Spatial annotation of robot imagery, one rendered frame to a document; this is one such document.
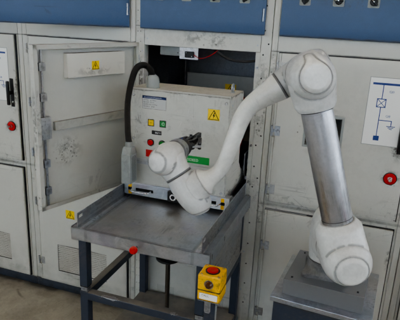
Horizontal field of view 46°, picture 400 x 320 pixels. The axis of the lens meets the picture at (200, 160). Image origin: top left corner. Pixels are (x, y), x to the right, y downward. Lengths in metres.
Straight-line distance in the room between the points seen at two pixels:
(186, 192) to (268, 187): 0.80
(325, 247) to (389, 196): 0.82
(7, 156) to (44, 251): 0.64
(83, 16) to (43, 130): 0.65
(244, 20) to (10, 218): 1.91
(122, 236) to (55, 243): 1.16
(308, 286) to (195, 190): 0.54
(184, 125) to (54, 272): 1.48
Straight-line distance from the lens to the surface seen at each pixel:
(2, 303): 3.21
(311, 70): 1.40
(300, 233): 2.44
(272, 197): 2.39
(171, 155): 1.63
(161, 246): 1.90
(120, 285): 2.97
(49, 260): 3.18
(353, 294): 1.79
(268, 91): 1.62
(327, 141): 1.49
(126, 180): 2.23
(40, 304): 3.15
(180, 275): 2.77
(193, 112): 2.13
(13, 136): 3.01
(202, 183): 1.65
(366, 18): 2.21
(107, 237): 2.00
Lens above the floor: 1.73
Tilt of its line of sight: 17 degrees down
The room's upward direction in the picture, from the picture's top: 3 degrees clockwise
